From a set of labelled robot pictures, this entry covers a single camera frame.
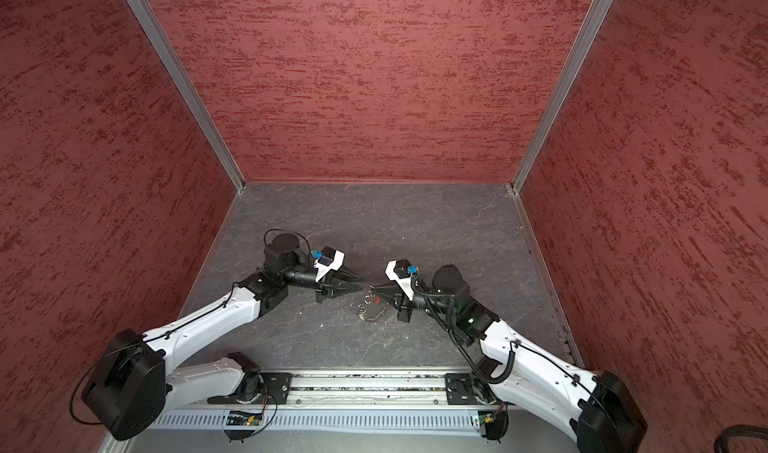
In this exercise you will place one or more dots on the white slotted cable duct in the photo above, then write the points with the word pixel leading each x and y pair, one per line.
pixel 461 422

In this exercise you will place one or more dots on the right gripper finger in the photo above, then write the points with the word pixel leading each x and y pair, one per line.
pixel 386 300
pixel 387 288

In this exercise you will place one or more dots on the aluminium front rail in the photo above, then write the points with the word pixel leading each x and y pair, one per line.
pixel 366 387

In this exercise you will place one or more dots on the left aluminium corner post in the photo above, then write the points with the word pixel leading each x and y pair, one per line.
pixel 161 44

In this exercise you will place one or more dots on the right aluminium corner post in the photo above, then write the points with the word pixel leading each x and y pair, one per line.
pixel 582 44

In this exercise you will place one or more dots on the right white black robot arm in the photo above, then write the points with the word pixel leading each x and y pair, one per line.
pixel 596 410

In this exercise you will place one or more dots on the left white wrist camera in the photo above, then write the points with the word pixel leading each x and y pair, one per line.
pixel 326 260

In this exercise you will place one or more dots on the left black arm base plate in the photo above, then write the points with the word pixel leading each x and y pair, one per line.
pixel 265 388

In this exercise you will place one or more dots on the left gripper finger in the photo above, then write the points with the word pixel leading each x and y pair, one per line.
pixel 347 275
pixel 345 289

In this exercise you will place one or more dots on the aluminium corner post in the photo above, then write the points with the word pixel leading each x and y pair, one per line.
pixel 582 44
pixel 161 44

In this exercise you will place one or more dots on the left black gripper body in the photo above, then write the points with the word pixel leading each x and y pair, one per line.
pixel 322 287

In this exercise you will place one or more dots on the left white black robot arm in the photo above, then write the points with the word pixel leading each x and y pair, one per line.
pixel 141 376

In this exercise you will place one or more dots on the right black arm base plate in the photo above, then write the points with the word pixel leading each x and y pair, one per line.
pixel 466 389

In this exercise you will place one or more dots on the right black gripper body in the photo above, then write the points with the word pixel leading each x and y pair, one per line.
pixel 407 308

